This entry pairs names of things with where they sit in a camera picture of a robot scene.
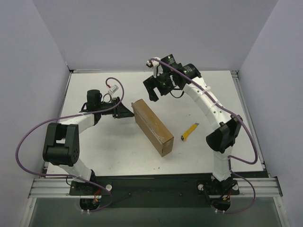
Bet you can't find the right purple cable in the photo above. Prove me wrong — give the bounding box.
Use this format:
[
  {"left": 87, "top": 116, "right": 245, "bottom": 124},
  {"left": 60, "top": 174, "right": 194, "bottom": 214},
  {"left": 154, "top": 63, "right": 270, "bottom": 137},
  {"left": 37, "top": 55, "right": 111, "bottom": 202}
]
[{"left": 148, "top": 58, "right": 258, "bottom": 215}]

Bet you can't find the aluminium table edge rail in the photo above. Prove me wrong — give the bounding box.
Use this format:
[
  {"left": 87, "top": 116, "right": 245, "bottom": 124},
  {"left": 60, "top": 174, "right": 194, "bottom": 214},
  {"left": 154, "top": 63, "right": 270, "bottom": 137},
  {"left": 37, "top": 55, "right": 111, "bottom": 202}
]
[{"left": 231, "top": 70, "right": 270, "bottom": 176}]

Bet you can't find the aluminium front frame rail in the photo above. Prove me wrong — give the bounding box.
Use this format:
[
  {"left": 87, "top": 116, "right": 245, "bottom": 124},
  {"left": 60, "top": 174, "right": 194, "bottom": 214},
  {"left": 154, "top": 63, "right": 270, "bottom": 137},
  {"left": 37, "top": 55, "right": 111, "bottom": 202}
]
[{"left": 29, "top": 177, "right": 283, "bottom": 199}]

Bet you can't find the brown cardboard express box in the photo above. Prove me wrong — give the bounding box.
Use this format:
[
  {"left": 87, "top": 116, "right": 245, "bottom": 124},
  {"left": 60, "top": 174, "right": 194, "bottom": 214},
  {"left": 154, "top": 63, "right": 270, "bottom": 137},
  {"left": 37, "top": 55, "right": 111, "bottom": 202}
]
[{"left": 131, "top": 99, "right": 174, "bottom": 157}]

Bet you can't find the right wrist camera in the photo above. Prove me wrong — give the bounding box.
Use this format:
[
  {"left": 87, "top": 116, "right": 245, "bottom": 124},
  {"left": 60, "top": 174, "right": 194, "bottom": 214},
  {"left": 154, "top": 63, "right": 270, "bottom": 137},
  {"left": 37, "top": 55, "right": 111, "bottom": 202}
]
[{"left": 146, "top": 57, "right": 163, "bottom": 78}]

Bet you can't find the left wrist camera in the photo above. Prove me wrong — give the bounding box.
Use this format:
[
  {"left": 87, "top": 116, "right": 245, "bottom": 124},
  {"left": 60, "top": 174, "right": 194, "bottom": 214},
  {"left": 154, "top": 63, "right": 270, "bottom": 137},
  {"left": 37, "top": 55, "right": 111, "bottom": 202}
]
[{"left": 108, "top": 85, "right": 119, "bottom": 95}]

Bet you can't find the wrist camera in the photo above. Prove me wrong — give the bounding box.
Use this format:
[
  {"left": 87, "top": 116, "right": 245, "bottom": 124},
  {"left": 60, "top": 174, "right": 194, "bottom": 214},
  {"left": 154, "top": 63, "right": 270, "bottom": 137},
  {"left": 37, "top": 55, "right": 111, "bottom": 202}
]
[
  {"left": 108, "top": 85, "right": 119, "bottom": 95},
  {"left": 146, "top": 57, "right": 163, "bottom": 78}
]

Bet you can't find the purple cable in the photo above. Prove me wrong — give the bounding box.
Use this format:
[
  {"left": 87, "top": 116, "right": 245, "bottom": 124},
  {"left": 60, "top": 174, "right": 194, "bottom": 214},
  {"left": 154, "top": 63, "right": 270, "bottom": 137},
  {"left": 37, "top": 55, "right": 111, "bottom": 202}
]
[
  {"left": 15, "top": 77, "right": 125, "bottom": 212},
  {"left": 148, "top": 58, "right": 258, "bottom": 215}
]

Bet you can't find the yellow utility knife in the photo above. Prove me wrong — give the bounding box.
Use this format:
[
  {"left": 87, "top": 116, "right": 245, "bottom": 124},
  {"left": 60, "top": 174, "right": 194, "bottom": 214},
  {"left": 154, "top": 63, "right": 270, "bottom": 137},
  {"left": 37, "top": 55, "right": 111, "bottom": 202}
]
[{"left": 181, "top": 122, "right": 199, "bottom": 141}]

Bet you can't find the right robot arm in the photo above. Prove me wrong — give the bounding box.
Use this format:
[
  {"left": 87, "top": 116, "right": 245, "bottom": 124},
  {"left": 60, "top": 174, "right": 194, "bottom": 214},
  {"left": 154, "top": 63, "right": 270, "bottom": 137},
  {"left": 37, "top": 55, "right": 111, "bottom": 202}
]
[{"left": 143, "top": 54, "right": 241, "bottom": 182}]

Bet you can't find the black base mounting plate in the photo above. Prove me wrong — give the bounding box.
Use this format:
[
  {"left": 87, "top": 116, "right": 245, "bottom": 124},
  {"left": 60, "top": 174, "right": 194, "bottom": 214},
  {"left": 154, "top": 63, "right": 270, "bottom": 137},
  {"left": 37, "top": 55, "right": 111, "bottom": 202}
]
[{"left": 69, "top": 173, "right": 240, "bottom": 208}]

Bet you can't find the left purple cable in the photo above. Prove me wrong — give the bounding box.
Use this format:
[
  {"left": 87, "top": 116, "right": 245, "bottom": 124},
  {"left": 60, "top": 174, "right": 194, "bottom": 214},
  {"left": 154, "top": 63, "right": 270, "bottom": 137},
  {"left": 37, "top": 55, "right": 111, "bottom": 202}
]
[{"left": 15, "top": 77, "right": 125, "bottom": 212}]

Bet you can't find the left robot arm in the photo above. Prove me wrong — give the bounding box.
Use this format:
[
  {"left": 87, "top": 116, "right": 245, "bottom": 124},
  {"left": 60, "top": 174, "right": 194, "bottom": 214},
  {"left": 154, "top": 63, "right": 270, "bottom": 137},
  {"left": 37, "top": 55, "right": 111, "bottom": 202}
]
[{"left": 43, "top": 89, "right": 134, "bottom": 195}]

